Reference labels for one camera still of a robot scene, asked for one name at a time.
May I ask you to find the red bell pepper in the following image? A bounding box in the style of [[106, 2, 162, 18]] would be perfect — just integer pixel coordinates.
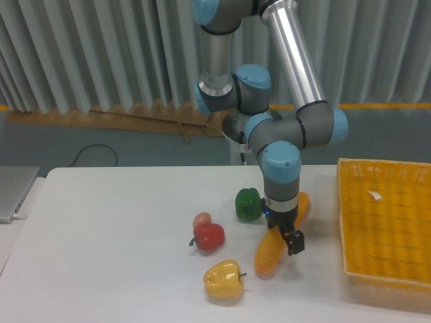
[[189, 223, 225, 251]]

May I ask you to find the yellow woven basket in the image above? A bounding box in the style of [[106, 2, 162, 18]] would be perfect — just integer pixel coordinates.
[[337, 158, 430, 290]]

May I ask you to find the yellow bell pepper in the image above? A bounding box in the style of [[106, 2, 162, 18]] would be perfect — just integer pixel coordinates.
[[203, 260, 246, 299]]

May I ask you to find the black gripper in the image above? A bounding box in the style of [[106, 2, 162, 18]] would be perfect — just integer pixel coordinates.
[[261, 197, 305, 256]]

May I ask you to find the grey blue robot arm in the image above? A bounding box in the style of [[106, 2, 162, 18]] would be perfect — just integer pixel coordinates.
[[192, 1, 348, 254]]

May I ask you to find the silver laptop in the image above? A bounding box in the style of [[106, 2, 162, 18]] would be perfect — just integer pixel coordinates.
[[1, 166, 40, 224]]

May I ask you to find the long orange bread loaf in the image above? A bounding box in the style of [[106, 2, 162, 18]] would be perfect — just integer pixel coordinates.
[[254, 192, 310, 275]]

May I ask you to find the brown cardboard sheet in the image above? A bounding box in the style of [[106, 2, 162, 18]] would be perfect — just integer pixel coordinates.
[[6, 101, 227, 143]]

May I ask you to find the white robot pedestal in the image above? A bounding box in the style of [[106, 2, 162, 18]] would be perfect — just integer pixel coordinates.
[[222, 109, 258, 166]]

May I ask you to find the white paper label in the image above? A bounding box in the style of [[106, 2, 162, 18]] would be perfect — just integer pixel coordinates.
[[368, 190, 382, 202]]

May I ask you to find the green bell pepper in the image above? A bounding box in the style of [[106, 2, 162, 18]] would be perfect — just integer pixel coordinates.
[[234, 188, 261, 222]]

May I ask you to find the brown egg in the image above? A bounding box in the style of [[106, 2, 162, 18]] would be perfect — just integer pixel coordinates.
[[193, 212, 211, 228]]

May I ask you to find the black floor cable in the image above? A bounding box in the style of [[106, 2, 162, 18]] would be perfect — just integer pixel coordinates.
[[68, 143, 119, 167]]

